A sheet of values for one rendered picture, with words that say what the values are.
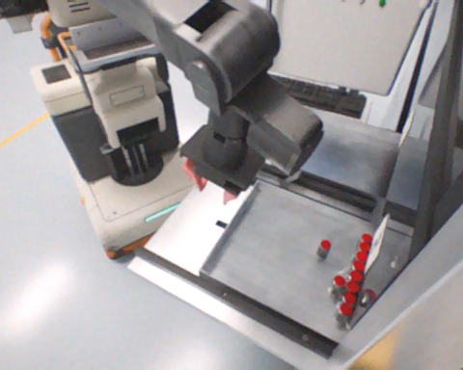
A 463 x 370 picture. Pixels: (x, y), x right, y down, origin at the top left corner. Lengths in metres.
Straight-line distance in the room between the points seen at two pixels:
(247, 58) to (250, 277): 0.45
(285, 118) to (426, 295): 0.18
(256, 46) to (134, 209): 1.32
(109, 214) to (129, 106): 0.57
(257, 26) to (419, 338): 0.29
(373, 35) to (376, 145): 0.43
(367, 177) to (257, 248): 0.35
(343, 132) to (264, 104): 0.68
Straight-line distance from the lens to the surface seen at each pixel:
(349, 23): 1.24
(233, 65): 0.27
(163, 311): 1.57
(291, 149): 0.30
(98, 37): 1.07
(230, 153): 0.37
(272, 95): 0.31
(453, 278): 0.25
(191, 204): 0.73
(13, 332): 1.78
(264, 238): 0.67
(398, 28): 1.24
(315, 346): 0.58
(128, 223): 1.52
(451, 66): 0.63
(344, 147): 0.91
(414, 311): 0.29
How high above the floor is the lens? 1.45
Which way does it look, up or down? 48 degrees down
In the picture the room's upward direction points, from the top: straight up
